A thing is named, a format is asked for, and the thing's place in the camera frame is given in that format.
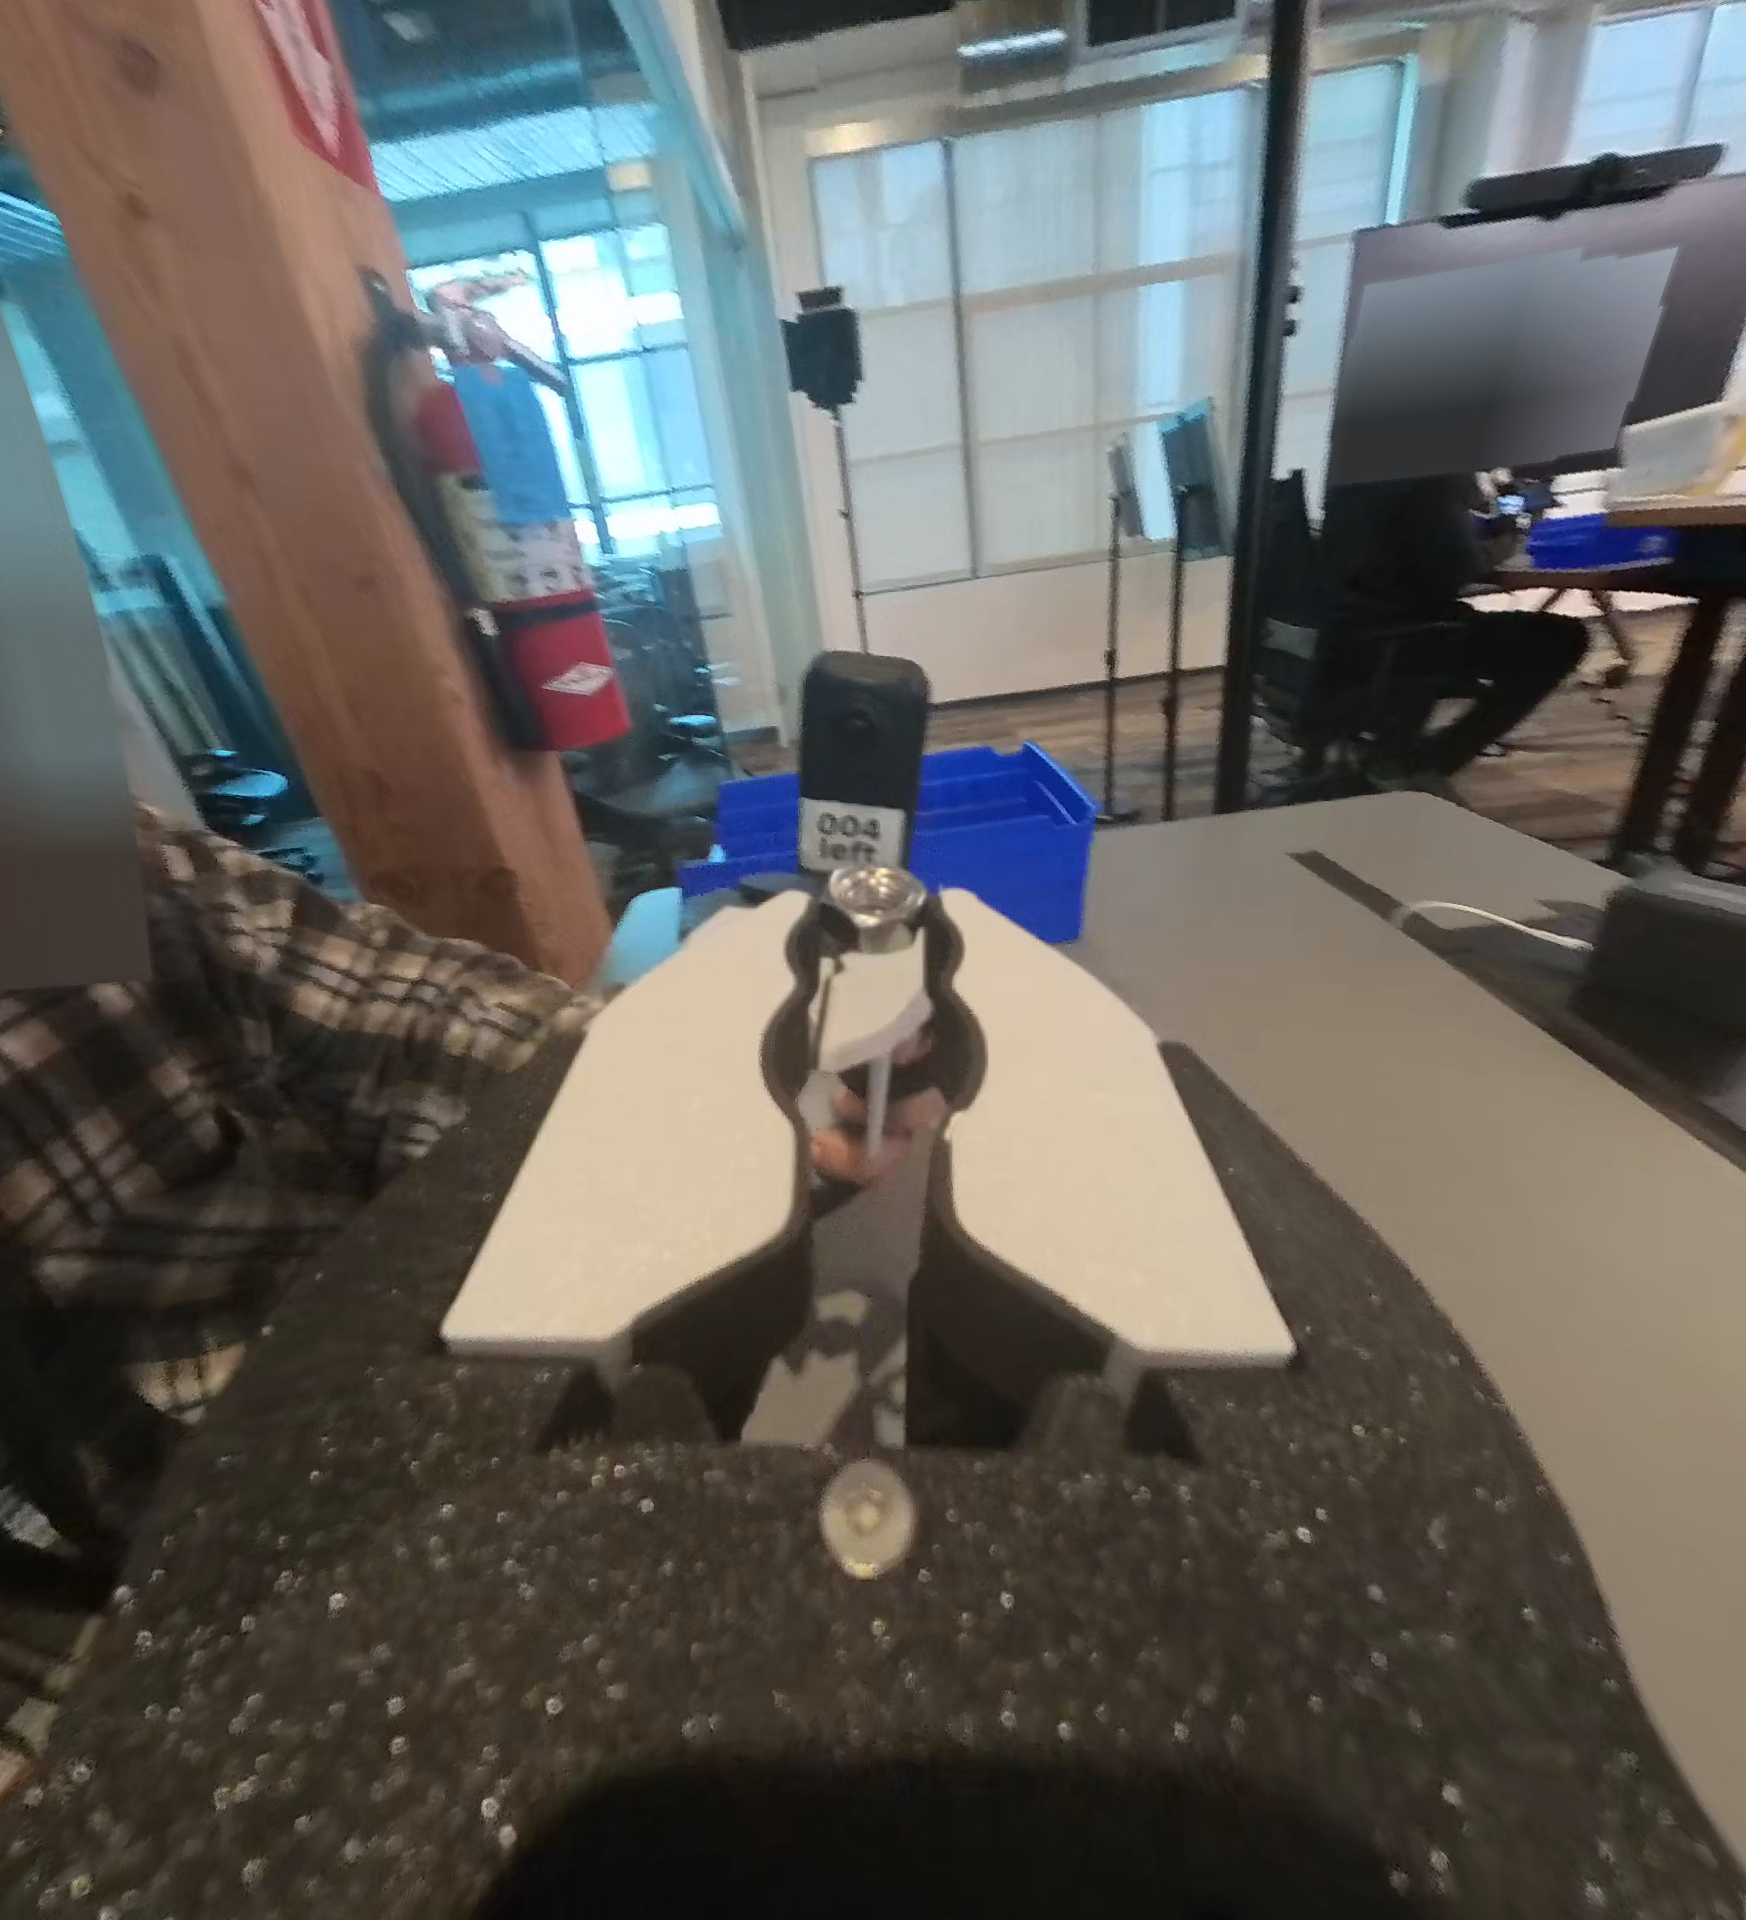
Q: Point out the black panel stand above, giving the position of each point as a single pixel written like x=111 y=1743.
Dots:
x=1196 y=451
x=1125 y=481

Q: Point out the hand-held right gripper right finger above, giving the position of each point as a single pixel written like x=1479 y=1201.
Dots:
x=1098 y=1185

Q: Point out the blue plastic bin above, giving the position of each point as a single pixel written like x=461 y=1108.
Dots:
x=993 y=855

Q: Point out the wooden post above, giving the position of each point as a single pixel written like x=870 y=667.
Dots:
x=213 y=451

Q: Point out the person's left hand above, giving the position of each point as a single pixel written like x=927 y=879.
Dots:
x=850 y=1149

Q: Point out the black light stand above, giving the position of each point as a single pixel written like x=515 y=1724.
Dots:
x=820 y=353

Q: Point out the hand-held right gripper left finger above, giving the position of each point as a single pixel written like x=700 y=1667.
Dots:
x=632 y=1171

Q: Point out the grey office chair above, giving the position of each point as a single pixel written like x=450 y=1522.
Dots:
x=648 y=810

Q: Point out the black webcam bar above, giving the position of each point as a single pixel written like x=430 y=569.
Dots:
x=1592 y=177

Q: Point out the red fire extinguisher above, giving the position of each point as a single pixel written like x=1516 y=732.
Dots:
x=573 y=691

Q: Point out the person's left forearm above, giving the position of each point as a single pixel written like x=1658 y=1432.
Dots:
x=438 y=1005

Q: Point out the blue paper tag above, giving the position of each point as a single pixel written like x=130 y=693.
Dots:
x=513 y=451

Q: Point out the red wall sign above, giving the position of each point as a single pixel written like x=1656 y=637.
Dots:
x=315 y=83

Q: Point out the black device box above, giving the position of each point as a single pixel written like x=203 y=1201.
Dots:
x=1698 y=953

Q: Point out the wooden office desk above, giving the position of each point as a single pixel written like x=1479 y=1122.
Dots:
x=1742 y=518

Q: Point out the white and yellow bundle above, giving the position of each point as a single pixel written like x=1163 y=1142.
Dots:
x=1682 y=451

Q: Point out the black rolling display stand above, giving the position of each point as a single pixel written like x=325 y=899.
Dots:
x=1728 y=301

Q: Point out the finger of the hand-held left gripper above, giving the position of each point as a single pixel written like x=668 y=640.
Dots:
x=881 y=1013
x=809 y=1102

